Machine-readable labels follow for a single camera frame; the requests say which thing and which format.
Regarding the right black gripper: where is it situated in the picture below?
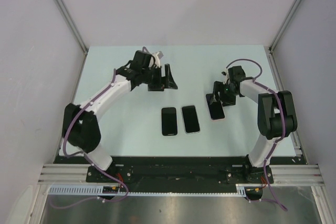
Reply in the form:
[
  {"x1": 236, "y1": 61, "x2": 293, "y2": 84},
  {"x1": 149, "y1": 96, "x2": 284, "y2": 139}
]
[{"x1": 209, "y1": 81, "x2": 238, "y2": 107}]

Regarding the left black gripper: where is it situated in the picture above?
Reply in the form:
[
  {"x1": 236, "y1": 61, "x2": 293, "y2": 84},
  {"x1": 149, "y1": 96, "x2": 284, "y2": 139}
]
[{"x1": 141, "y1": 65, "x2": 177, "y2": 92}]

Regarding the dark blue phone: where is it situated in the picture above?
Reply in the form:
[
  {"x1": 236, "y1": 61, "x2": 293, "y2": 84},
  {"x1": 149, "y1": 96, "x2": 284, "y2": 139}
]
[{"x1": 205, "y1": 93, "x2": 225, "y2": 118}]

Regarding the pink phone case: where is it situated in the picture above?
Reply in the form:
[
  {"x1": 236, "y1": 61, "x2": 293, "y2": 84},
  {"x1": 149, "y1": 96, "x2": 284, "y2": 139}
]
[{"x1": 211, "y1": 117, "x2": 225, "y2": 121}]

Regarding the black phone case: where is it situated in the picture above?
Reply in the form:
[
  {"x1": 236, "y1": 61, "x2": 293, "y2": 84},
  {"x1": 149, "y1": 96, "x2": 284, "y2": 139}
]
[{"x1": 161, "y1": 107, "x2": 178, "y2": 136}]

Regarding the black teal phone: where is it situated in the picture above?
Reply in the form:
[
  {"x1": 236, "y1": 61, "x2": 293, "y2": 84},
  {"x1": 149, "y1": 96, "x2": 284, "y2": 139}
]
[{"x1": 181, "y1": 105, "x2": 201, "y2": 134}]

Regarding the clear phone case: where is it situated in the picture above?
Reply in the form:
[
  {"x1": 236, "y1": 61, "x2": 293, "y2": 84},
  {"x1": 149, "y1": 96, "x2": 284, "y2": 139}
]
[{"x1": 181, "y1": 105, "x2": 202, "y2": 135}]

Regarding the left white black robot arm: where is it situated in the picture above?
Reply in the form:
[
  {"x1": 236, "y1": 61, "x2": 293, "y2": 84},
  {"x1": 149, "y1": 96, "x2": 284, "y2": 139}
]
[{"x1": 62, "y1": 48, "x2": 178, "y2": 182}]

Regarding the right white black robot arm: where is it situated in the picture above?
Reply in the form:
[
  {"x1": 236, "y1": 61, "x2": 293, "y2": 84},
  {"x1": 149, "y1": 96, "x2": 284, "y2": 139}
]
[{"x1": 206, "y1": 66, "x2": 298, "y2": 183}]

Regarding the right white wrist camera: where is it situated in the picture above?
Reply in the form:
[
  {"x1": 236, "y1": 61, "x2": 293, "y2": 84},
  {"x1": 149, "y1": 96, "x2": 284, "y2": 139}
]
[{"x1": 222, "y1": 69, "x2": 229, "y2": 83}]

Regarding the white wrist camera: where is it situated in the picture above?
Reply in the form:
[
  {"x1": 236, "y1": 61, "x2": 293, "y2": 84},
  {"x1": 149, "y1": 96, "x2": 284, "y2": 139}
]
[
  {"x1": 222, "y1": 69, "x2": 229, "y2": 83},
  {"x1": 150, "y1": 51, "x2": 163, "y2": 68}
]

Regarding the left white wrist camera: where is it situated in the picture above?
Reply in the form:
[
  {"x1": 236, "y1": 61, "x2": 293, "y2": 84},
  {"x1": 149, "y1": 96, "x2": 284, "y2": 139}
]
[{"x1": 150, "y1": 51, "x2": 163, "y2": 68}]

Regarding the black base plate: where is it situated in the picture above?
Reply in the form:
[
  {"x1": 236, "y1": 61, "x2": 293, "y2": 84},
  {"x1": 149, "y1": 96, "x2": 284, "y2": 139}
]
[{"x1": 54, "y1": 155, "x2": 308, "y2": 185}]

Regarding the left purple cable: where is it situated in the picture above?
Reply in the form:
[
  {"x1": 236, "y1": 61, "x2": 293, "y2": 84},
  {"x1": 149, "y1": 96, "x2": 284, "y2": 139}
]
[{"x1": 49, "y1": 47, "x2": 130, "y2": 210}]

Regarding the white slotted cable duct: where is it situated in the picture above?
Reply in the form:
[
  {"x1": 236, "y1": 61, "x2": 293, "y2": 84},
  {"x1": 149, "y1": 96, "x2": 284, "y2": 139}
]
[{"x1": 49, "y1": 184, "x2": 262, "y2": 196}]

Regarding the right aluminium frame post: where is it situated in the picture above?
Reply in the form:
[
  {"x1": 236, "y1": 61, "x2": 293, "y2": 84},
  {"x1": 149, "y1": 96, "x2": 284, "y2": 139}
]
[{"x1": 268, "y1": 0, "x2": 303, "y2": 54}]

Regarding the aluminium frame post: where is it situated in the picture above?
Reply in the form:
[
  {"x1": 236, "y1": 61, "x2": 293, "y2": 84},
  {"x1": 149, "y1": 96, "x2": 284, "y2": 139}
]
[
  {"x1": 268, "y1": 0, "x2": 303, "y2": 54},
  {"x1": 53, "y1": 0, "x2": 88, "y2": 56}
]

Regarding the aluminium front rail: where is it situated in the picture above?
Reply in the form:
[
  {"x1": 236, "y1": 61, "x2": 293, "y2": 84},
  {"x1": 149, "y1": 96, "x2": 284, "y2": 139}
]
[{"x1": 38, "y1": 164, "x2": 89, "y2": 185}]

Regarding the left aluminium frame post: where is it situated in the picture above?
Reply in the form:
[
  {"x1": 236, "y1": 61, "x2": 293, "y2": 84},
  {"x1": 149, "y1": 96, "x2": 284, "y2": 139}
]
[{"x1": 53, "y1": 0, "x2": 88, "y2": 56}]

